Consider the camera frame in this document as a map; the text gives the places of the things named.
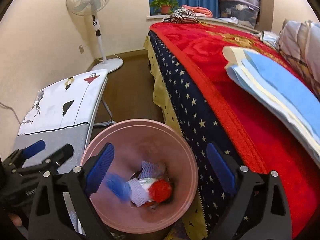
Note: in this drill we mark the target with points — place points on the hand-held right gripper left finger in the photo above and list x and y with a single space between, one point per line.
100 167

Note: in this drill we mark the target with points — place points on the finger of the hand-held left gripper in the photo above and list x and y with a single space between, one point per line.
62 153
35 148

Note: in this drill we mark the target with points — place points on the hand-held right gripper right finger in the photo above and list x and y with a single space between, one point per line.
221 167

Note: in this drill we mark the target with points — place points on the blue plastic bag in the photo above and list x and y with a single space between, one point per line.
118 186

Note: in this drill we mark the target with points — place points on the white foam net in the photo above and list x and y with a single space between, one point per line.
138 195

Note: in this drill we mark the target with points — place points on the pink plastic waste bin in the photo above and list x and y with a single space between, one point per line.
140 140

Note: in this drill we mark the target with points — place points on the light purple foam net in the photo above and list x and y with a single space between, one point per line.
152 168

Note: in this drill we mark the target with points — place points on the red mesh net ball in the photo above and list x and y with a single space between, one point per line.
160 190

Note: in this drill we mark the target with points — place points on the person's left hand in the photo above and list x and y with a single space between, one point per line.
16 220

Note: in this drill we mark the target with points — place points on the red gold patterned blanket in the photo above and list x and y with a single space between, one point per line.
225 67

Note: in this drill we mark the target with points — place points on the blue folded towel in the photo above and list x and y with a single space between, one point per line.
275 80

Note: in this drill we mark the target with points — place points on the light blue cloth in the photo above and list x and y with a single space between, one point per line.
270 38

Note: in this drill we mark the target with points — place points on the plaid white quilt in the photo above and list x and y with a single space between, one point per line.
300 40

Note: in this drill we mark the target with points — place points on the clear plastic storage box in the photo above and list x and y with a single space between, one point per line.
238 11

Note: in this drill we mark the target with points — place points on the black white striped cloth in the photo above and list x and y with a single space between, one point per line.
181 15

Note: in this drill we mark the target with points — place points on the pink folded cloth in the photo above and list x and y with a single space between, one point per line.
200 10

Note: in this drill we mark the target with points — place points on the potted green plant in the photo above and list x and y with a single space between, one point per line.
165 8

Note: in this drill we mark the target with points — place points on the wooden bookshelf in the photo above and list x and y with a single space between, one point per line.
266 5

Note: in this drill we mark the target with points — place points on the white folding table frame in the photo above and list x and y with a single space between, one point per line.
108 110

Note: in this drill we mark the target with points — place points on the white wall plug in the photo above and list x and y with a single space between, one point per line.
81 48

